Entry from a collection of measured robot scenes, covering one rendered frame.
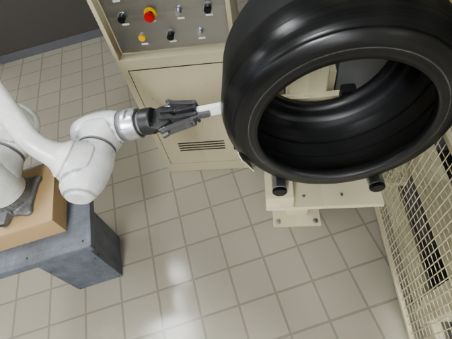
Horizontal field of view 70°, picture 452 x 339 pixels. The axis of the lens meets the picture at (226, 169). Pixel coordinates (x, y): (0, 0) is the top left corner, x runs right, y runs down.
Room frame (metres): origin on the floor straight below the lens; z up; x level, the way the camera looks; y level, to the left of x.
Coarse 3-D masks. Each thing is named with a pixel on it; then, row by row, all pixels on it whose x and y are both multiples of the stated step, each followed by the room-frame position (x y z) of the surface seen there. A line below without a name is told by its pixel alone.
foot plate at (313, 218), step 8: (280, 216) 0.83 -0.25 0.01; (288, 216) 0.82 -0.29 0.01; (296, 216) 0.81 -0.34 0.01; (304, 216) 0.80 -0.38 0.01; (312, 216) 0.79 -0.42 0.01; (280, 224) 0.79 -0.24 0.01; (288, 224) 0.78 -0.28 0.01; (296, 224) 0.76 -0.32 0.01; (304, 224) 0.75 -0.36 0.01; (312, 224) 0.74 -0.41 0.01; (320, 224) 0.73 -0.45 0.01
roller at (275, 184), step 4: (272, 176) 0.54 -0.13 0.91; (272, 180) 0.53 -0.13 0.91; (276, 180) 0.52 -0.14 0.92; (280, 180) 0.51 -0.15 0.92; (284, 180) 0.51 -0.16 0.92; (272, 184) 0.51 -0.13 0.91; (276, 184) 0.50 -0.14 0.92; (280, 184) 0.50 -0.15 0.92; (284, 184) 0.50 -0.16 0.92; (272, 188) 0.50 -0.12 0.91; (276, 188) 0.49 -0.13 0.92; (280, 188) 0.49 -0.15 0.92; (284, 188) 0.48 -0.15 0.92; (272, 192) 0.49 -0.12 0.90; (276, 192) 0.49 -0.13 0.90; (280, 192) 0.48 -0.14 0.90; (284, 192) 0.48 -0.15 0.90
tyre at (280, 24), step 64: (256, 0) 0.68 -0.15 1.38; (320, 0) 0.53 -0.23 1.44; (384, 0) 0.49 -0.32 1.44; (448, 0) 0.54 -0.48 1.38; (256, 64) 0.52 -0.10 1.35; (320, 64) 0.47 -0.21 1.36; (448, 64) 0.42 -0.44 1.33; (256, 128) 0.49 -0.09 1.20; (320, 128) 0.68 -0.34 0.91; (384, 128) 0.57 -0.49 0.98; (448, 128) 0.41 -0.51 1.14
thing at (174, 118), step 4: (188, 112) 0.64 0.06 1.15; (192, 112) 0.64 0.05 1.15; (196, 112) 0.63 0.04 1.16; (160, 116) 0.65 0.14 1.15; (164, 116) 0.65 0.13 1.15; (168, 116) 0.65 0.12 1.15; (172, 116) 0.64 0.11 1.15; (176, 116) 0.64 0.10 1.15; (180, 116) 0.64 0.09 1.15; (184, 116) 0.63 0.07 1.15; (188, 116) 0.63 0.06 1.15; (172, 120) 0.64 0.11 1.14; (176, 120) 0.64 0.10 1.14; (200, 120) 0.63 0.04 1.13
